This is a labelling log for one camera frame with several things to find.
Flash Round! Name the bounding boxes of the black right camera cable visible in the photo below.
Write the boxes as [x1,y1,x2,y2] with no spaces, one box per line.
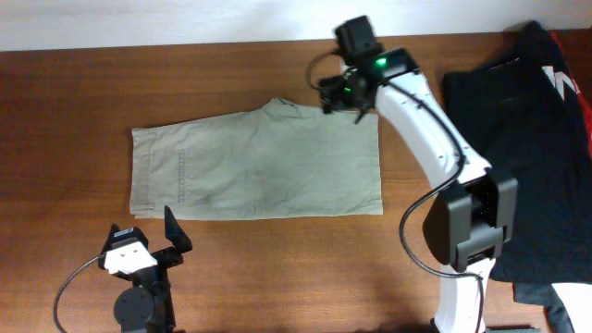
[305,49,487,333]

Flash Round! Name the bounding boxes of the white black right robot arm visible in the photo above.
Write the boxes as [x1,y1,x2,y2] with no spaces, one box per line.
[309,46,518,332]

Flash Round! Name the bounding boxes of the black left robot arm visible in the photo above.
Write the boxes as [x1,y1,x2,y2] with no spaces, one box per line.
[98,206,192,333]

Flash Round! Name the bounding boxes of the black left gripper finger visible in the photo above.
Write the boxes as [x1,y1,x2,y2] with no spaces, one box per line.
[164,205,192,253]
[97,224,120,269]

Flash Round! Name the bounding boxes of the white cloth corner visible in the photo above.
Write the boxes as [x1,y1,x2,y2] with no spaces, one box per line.
[552,283,592,333]

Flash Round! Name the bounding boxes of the khaki shorts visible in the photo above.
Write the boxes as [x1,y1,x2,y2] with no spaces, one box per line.
[129,98,383,221]

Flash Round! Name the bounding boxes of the dark navy shorts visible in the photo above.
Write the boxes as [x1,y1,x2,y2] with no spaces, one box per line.
[443,58,591,332]

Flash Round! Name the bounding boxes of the black red printed t-shirt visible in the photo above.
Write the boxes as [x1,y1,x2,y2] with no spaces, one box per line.
[507,20,591,155]

